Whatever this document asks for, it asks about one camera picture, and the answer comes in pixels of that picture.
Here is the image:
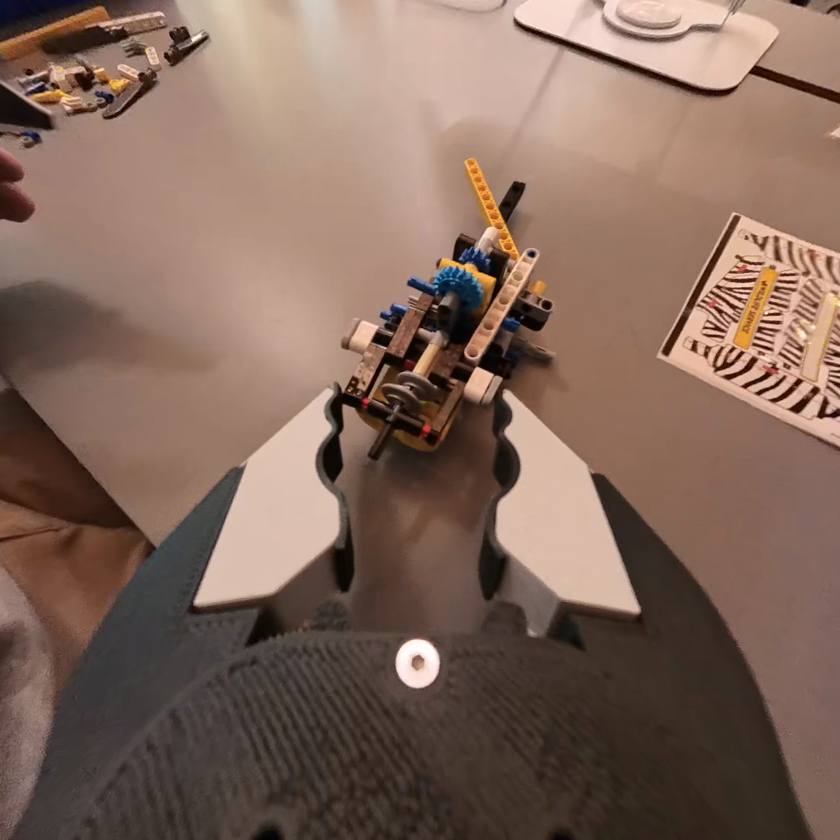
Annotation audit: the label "person's left hand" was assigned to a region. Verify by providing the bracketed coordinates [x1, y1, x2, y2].
[0, 147, 38, 225]

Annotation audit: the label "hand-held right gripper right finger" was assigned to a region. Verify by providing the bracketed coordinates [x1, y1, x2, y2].
[479, 388, 642, 639]

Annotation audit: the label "person's beige trousers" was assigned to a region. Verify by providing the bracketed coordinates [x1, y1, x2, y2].
[0, 371, 158, 664]

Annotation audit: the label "striped sticker sheet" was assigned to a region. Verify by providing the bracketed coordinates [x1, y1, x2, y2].
[656, 211, 840, 450]

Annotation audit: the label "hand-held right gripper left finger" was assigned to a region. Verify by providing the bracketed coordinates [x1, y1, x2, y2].
[192, 387, 357, 616]

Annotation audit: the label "pile of loose lego pieces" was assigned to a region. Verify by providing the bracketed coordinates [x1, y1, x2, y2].
[0, 7, 211, 148]

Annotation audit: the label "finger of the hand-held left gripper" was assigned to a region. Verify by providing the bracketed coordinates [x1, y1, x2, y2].
[0, 84, 55, 130]

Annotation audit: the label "black yellow lego model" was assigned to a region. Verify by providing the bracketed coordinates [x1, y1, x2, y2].
[340, 157, 557, 462]

